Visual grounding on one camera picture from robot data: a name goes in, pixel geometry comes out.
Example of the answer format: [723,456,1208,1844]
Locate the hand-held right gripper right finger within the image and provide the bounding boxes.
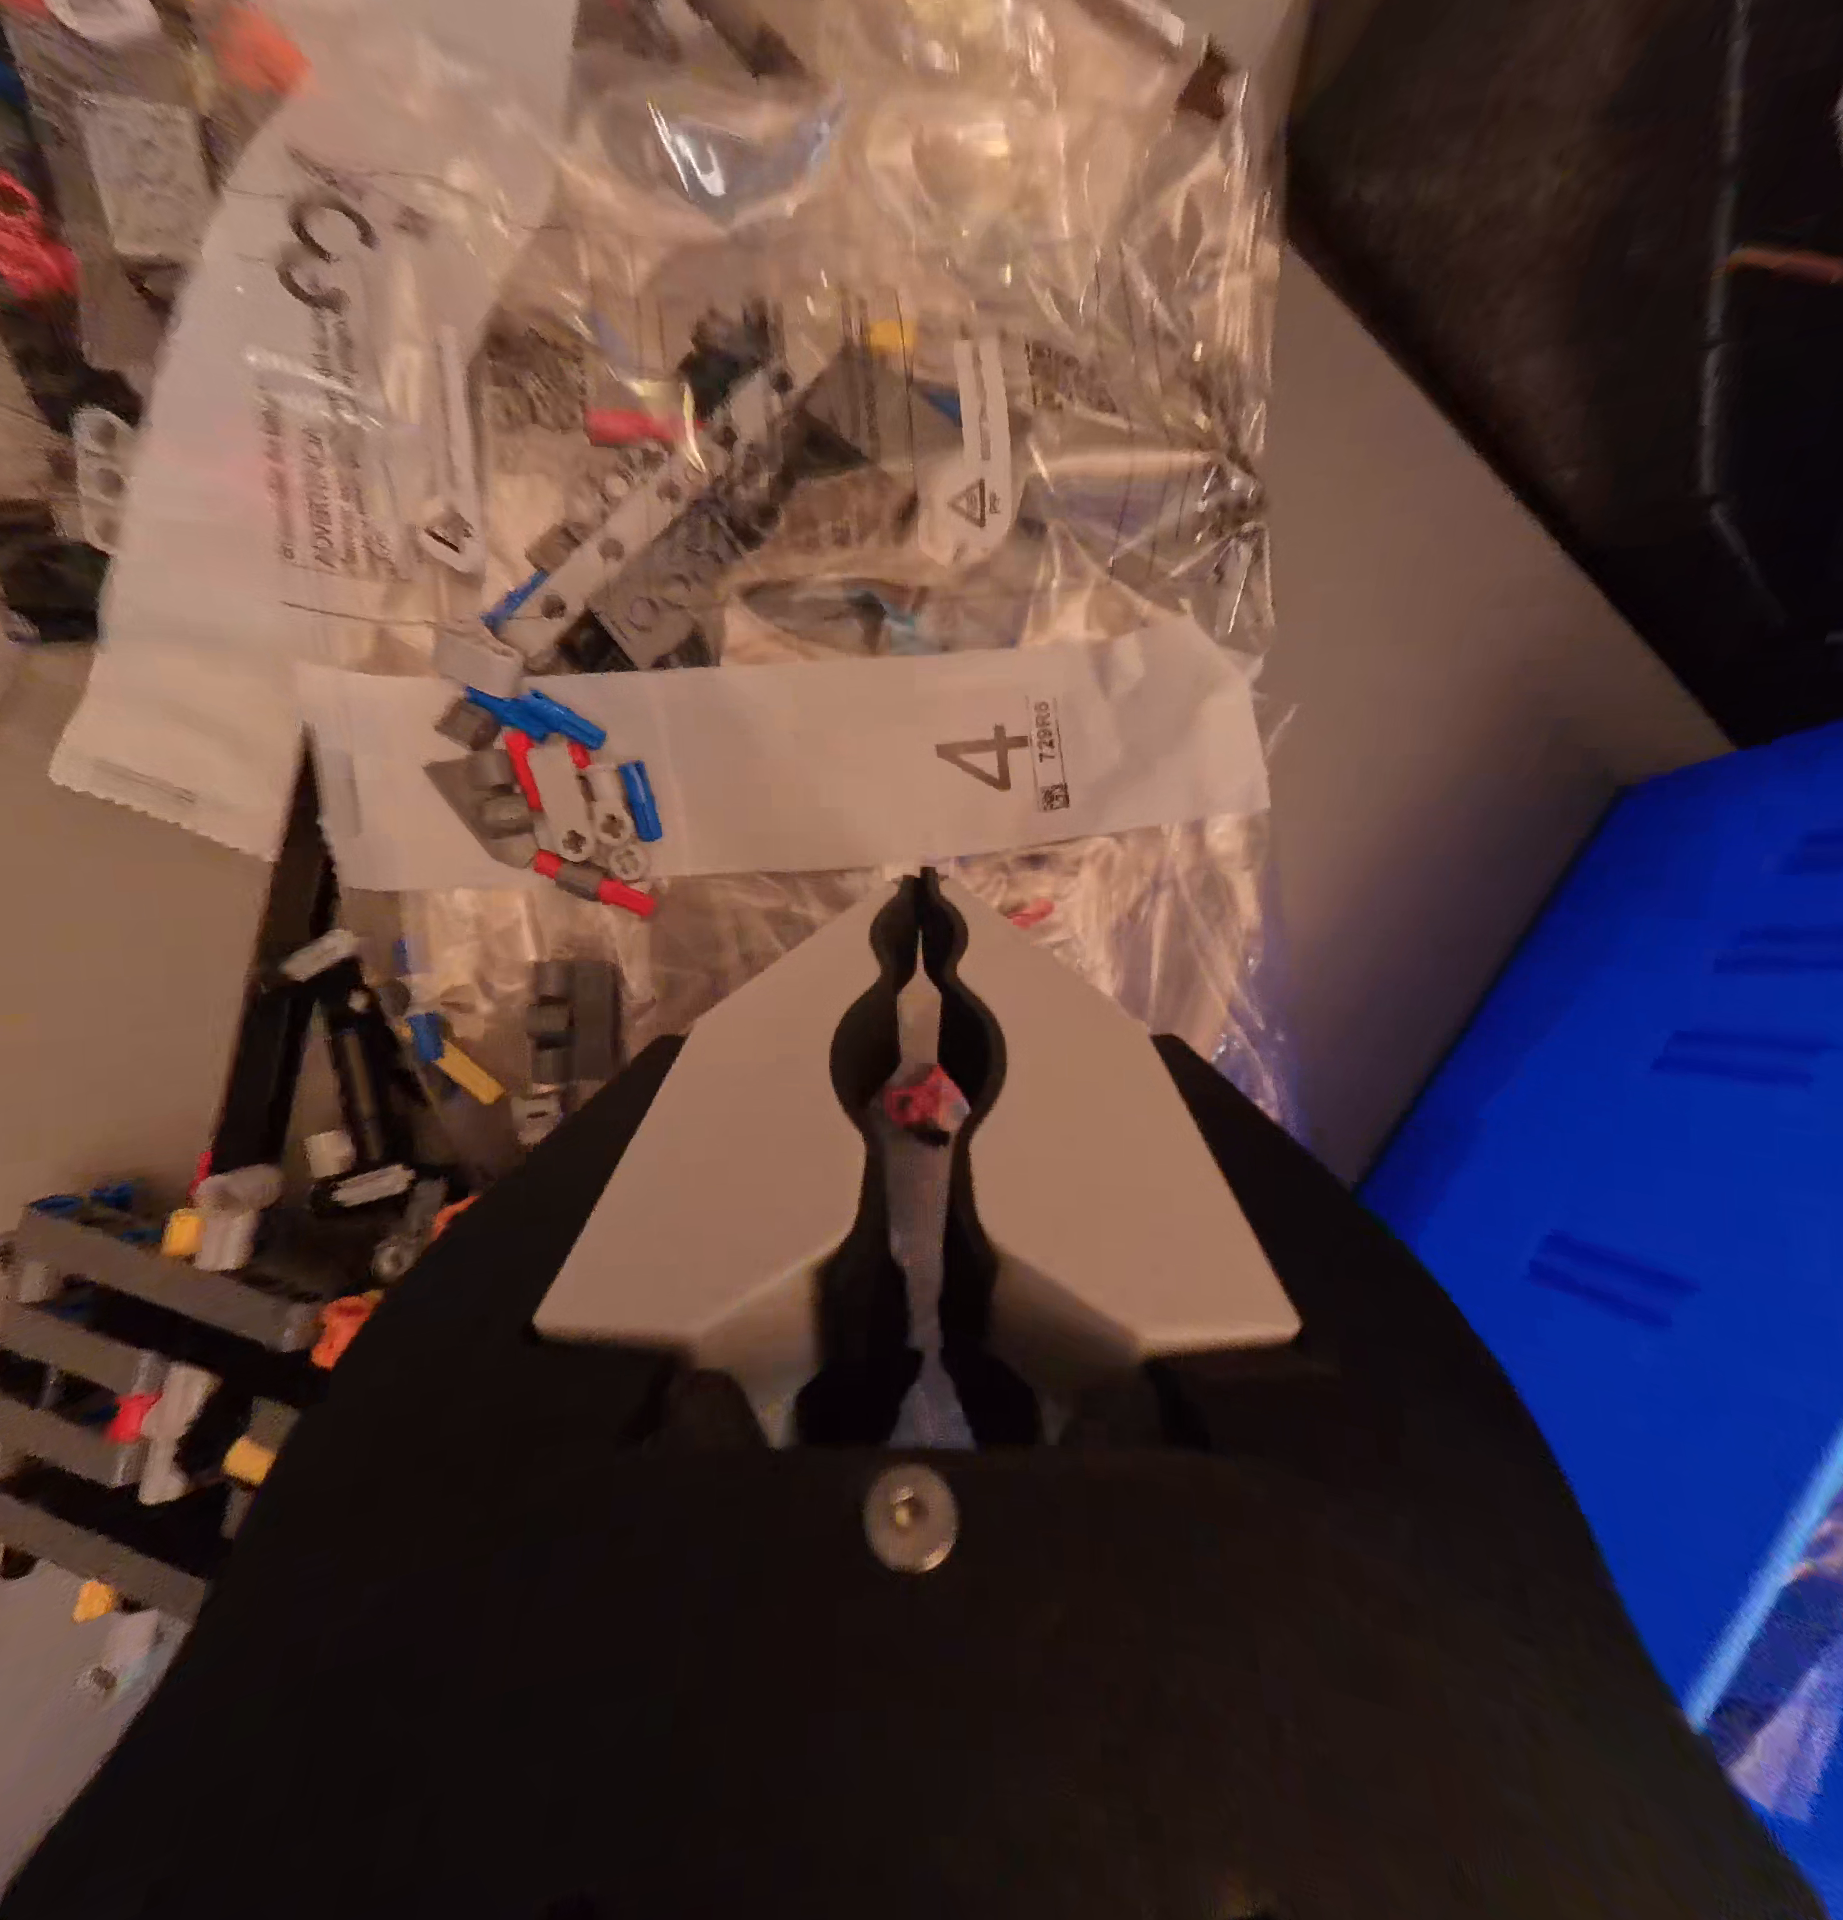
[926,871,1303,1445]

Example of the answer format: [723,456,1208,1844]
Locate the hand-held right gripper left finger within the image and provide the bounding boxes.
[533,871,926,1445]

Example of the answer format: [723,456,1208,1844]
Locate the red lego piece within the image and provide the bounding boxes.
[879,1063,972,1150]

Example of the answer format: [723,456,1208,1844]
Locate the clear bag grey blue parts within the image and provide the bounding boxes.
[284,31,1285,1142]

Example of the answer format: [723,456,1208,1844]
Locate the grey lego chassis assembly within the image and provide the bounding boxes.
[0,735,625,1704]

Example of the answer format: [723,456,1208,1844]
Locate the black lego set box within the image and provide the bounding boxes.
[1283,0,1843,753]

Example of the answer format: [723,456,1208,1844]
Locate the blue plastic bin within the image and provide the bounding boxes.
[1358,705,1843,1920]

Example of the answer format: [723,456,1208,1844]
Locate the clear bag curved white label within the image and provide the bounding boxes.
[44,0,579,842]

